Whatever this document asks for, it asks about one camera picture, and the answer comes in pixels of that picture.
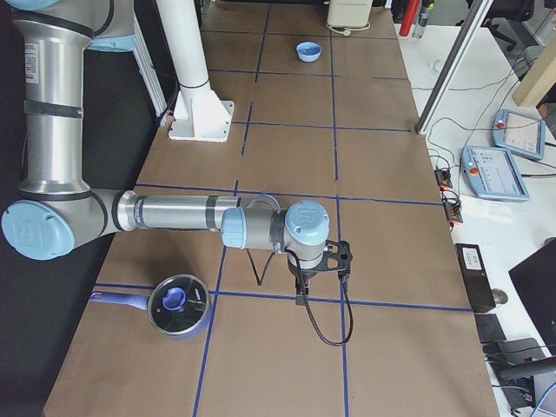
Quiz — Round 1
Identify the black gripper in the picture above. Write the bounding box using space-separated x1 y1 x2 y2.
289 261 317 306

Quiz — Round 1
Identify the blue bowl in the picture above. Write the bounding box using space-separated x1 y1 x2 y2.
295 42 322 63

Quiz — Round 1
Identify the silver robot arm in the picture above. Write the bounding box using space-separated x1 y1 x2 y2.
1 1 334 315

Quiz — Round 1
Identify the purple saucepan with glass lid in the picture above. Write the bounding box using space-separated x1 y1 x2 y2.
89 275 213 340

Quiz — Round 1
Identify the orange black connector strip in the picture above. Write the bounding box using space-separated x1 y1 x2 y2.
434 168 463 228

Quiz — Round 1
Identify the black power adapter box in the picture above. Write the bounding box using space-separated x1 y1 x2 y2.
454 243 495 314

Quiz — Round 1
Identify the near blue teach pendant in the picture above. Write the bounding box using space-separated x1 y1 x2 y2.
461 146 529 202

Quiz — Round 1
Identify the blue teach pendant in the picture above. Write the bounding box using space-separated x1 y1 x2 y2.
492 109 546 161
461 146 529 202

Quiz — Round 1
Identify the black laptop corner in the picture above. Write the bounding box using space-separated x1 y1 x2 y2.
509 245 555 354

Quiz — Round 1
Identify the far blue teach pendant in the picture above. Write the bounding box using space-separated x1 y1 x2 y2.
492 109 546 161

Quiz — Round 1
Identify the cream white appliance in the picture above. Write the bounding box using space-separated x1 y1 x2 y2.
327 0 372 29

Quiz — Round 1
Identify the clear plastic bottle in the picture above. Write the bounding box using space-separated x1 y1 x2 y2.
412 0 435 39

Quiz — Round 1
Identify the red fire extinguisher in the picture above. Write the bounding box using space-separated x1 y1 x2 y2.
399 0 421 37

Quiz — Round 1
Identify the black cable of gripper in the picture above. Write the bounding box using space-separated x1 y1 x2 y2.
247 249 354 348

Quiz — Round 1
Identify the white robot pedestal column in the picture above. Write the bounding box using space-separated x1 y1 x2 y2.
156 0 235 142

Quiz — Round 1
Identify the white power plug cable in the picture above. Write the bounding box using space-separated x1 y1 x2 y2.
327 23 371 36

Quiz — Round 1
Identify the aluminium frame post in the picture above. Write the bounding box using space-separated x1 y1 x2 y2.
415 0 493 135

